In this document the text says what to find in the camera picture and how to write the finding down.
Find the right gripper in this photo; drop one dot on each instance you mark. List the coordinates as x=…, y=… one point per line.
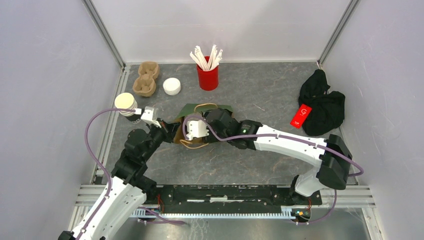
x=211, y=134

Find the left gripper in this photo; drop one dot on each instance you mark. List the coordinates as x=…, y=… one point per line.
x=168, y=130

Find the stack of paper cups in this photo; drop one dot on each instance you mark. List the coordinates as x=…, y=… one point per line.
x=127, y=101

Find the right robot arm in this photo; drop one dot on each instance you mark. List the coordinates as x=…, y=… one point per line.
x=329, y=157

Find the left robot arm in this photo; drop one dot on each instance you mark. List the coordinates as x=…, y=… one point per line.
x=129, y=187

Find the brown paper bag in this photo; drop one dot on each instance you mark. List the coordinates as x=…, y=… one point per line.
x=196, y=143

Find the stack of white lids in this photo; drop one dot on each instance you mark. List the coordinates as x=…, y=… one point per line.
x=172, y=86

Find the red straw holder cup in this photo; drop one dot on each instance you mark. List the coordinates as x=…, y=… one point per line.
x=208, y=80

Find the brown cardboard cup carrier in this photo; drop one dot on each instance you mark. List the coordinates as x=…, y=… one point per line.
x=145, y=85

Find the bundle of wrapped straws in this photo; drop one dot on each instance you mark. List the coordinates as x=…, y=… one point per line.
x=207, y=63

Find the red tag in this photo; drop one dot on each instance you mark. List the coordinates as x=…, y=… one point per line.
x=300, y=116

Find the black cloth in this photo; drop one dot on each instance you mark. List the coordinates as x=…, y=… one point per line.
x=327, y=108

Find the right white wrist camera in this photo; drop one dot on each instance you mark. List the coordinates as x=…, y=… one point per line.
x=196, y=129

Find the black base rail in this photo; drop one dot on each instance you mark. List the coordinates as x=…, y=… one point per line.
x=228, y=199

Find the white cable duct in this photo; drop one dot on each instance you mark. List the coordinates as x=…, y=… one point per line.
x=285, y=213

